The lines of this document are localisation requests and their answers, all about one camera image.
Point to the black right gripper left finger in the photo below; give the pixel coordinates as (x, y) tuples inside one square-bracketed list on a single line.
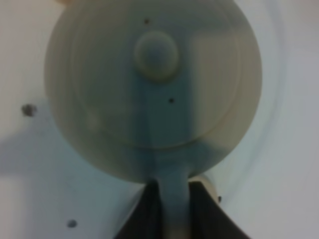
[(145, 222)]

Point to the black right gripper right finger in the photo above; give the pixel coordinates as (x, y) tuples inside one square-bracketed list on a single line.
[(208, 220)]

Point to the beige ceramic teapot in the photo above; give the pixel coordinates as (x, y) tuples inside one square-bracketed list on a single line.
[(154, 90)]

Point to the beige teapot saucer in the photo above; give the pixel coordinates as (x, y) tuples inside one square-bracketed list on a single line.
[(210, 188)]

